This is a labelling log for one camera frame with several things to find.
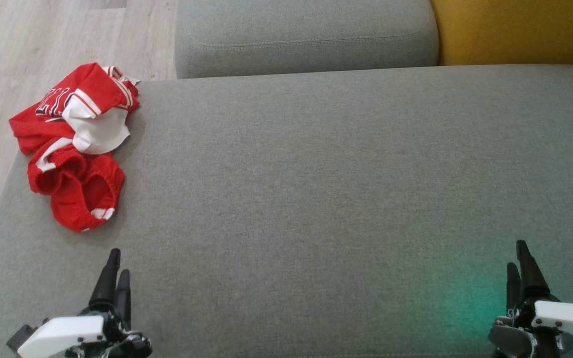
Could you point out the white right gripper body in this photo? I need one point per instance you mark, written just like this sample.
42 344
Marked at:
565 318

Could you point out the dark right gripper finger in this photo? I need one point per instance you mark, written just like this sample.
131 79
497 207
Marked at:
514 288
532 278

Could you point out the red shorts white trim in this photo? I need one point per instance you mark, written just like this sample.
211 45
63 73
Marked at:
82 199

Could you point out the yellow sofa backrest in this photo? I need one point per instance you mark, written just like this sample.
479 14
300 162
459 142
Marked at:
515 30

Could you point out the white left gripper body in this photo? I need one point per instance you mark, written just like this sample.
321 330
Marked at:
62 335

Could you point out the narrow grey sofa seat cushion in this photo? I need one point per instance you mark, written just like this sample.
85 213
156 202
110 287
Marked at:
306 30

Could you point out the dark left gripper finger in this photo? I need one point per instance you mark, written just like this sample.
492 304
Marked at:
106 283
124 298

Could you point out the large grey sofa seat cushion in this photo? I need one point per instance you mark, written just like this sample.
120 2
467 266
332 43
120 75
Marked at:
316 199

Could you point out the red white jersey shirt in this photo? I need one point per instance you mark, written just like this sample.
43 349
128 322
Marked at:
92 87

